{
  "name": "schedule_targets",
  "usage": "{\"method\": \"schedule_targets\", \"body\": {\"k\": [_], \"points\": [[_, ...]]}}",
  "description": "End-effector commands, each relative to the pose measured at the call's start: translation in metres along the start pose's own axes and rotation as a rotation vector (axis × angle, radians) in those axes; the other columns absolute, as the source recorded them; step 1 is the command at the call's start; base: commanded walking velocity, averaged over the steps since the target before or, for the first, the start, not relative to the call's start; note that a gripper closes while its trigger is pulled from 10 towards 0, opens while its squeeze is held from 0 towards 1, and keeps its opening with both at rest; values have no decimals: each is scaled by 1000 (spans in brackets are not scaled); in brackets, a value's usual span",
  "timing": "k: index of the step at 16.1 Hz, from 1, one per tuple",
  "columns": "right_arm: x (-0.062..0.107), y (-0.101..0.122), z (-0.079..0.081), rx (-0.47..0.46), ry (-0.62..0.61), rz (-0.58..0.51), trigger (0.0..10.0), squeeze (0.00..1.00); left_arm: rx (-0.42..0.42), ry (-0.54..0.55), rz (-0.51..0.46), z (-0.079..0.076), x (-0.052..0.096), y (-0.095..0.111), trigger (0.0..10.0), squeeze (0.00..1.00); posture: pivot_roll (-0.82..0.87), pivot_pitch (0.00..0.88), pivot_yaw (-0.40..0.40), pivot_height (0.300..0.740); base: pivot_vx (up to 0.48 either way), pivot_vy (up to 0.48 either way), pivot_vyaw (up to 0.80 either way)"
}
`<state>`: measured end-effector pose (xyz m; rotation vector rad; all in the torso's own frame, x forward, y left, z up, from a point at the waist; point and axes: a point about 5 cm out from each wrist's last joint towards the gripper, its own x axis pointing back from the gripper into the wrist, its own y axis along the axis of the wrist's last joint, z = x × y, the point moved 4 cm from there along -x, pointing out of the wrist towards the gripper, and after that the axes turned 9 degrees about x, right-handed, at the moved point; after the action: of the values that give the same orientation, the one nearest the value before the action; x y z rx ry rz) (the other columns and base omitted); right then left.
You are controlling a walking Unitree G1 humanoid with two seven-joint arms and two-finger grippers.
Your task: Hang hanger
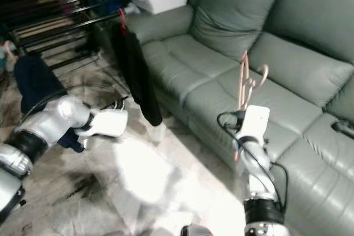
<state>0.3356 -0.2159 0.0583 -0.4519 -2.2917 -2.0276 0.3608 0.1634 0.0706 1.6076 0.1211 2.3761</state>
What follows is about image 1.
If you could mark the grey green leather sofa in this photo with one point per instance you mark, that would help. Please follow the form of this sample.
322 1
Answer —
227 53

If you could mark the navy hanging garment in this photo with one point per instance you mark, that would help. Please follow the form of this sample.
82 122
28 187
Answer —
38 84

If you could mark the grey robot right leg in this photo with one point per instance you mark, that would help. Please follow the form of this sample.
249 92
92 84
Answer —
196 230

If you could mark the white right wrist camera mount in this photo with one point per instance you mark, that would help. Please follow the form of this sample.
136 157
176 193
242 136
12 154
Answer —
257 121

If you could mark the black clothes drying rack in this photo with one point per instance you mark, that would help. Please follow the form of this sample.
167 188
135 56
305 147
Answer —
50 1

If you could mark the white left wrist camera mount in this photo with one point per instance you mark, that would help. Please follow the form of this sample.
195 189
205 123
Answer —
119 122

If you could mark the black hanging garment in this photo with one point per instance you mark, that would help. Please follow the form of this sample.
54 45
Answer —
138 75

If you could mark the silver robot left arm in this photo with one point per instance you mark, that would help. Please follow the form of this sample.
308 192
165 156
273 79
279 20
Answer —
50 128

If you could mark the red plastic hanger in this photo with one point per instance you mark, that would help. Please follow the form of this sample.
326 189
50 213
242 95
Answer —
123 17

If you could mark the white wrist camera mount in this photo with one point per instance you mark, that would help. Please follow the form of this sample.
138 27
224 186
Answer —
119 122
257 121

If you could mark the pale pink plastic hanger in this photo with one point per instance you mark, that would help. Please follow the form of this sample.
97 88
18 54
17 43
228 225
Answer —
8 51
243 81

